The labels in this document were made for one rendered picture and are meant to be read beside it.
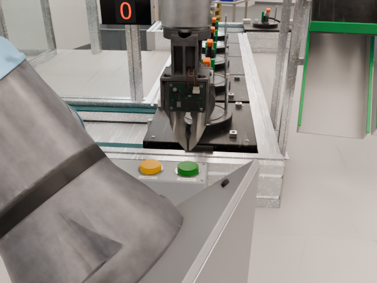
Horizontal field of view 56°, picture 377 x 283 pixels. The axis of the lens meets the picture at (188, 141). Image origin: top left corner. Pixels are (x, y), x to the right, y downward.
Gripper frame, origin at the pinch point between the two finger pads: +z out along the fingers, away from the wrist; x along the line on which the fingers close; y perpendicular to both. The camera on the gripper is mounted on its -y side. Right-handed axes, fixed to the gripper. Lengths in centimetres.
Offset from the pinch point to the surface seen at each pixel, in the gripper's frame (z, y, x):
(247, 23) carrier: 5, -163, 20
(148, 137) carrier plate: 5.2, -11.0, -9.5
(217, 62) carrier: 3, -67, 4
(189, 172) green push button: 5.3, 2.0, 0.3
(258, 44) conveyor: 12, -138, 25
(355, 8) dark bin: -20.2, -20.4, 31.0
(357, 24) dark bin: -18.4, -12.4, 29.3
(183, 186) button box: 7.3, 3.6, -0.5
